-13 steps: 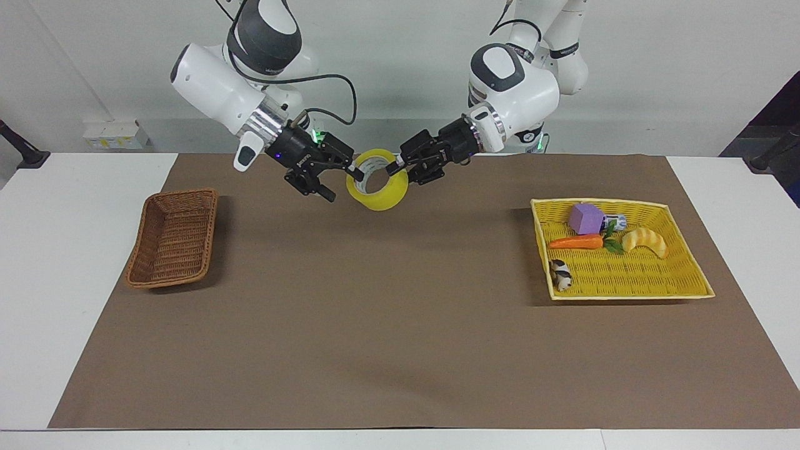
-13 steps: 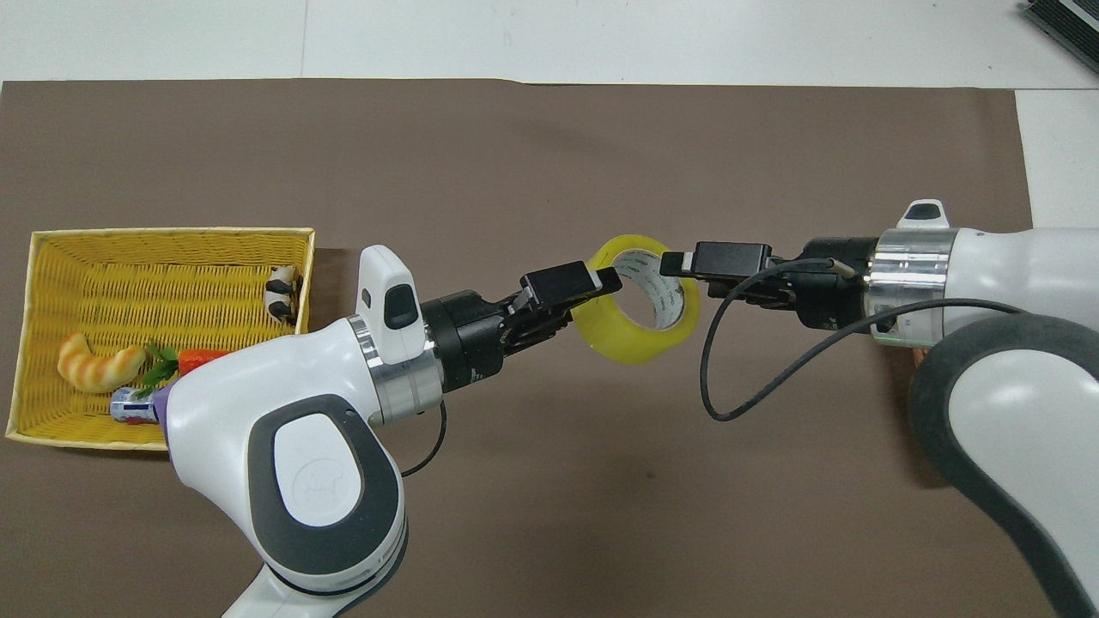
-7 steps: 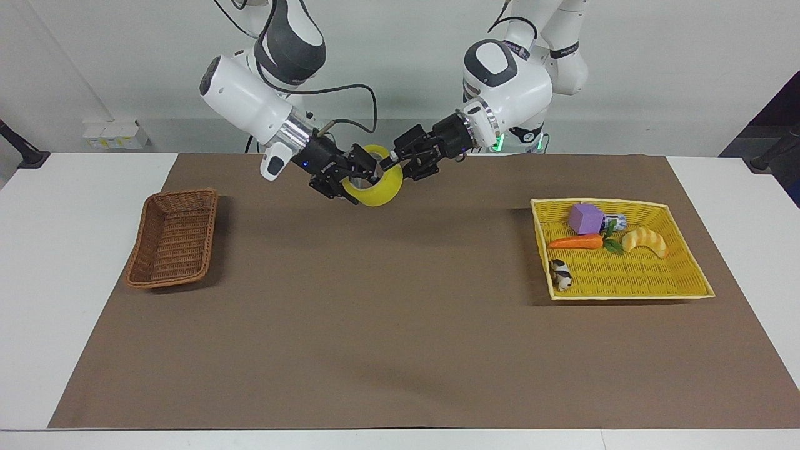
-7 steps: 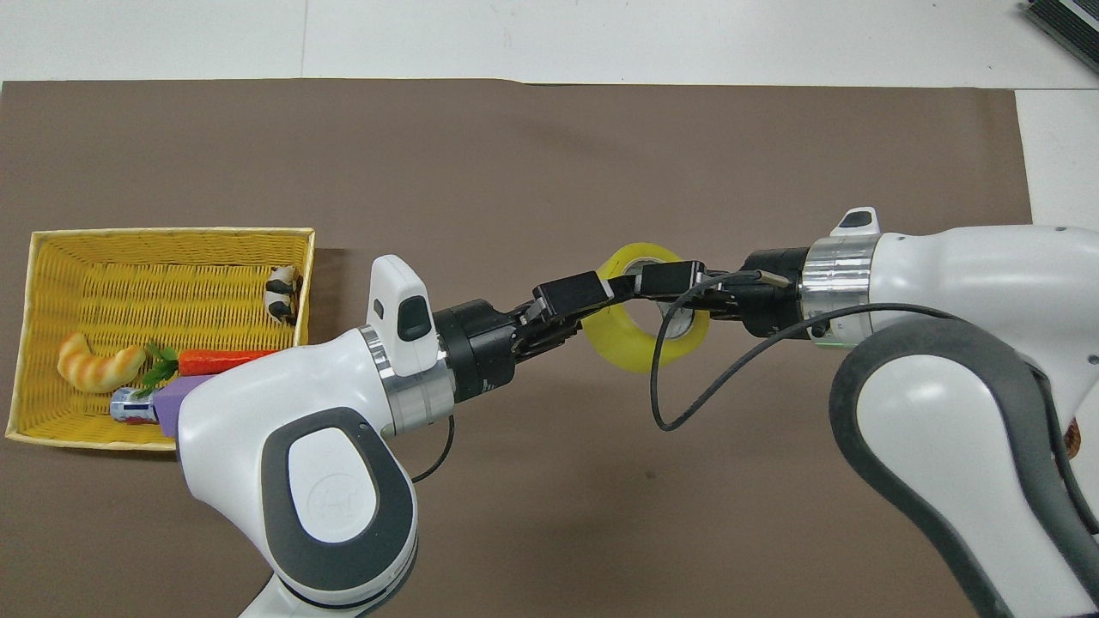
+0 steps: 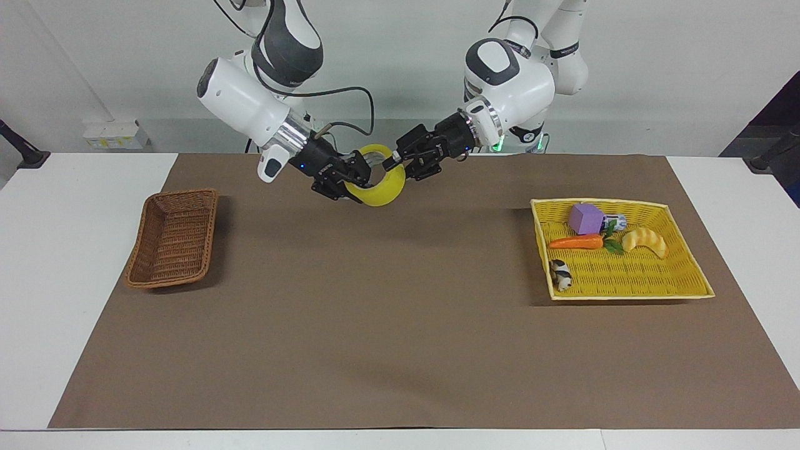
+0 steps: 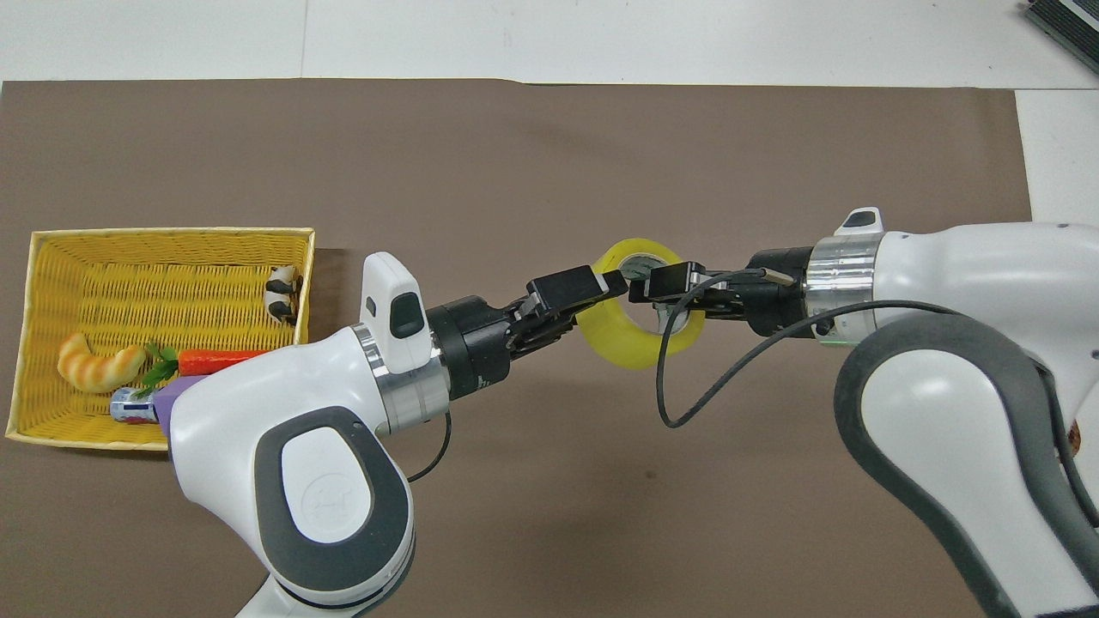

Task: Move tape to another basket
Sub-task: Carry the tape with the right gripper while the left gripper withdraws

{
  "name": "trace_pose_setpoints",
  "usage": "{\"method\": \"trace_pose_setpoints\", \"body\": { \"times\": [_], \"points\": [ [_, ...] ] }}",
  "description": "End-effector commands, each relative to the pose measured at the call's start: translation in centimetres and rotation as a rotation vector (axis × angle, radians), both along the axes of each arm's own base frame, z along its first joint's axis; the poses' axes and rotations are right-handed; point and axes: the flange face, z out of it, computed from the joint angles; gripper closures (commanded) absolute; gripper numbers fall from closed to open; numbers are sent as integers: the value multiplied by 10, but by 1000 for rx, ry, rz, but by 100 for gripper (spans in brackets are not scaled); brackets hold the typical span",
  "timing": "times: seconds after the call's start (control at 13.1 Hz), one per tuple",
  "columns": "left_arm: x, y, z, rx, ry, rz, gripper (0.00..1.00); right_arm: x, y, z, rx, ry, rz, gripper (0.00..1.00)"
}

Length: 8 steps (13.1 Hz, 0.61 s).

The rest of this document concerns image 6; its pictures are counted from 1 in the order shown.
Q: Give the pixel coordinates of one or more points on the yellow tape roll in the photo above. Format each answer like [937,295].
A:
[631,343]

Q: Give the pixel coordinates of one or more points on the black and white cow figurine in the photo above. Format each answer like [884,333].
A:
[282,296]

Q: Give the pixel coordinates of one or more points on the yellow wicker basket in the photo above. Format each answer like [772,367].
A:
[172,283]

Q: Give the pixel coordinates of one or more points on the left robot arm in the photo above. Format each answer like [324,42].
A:
[335,481]

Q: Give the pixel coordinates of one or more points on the black stand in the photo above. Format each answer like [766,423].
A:
[1065,21]

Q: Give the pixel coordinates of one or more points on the toy carrot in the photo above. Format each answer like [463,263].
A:
[219,361]

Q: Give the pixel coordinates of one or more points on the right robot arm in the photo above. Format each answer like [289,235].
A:
[962,403]

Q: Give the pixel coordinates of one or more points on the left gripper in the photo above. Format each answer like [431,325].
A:
[468,348]

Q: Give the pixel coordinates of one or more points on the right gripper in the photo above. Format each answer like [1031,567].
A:
[773,296]

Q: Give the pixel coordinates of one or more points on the toy croissant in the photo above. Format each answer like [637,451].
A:
[99,367]

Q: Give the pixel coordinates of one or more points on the purple block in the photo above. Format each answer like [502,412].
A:
[179,396]

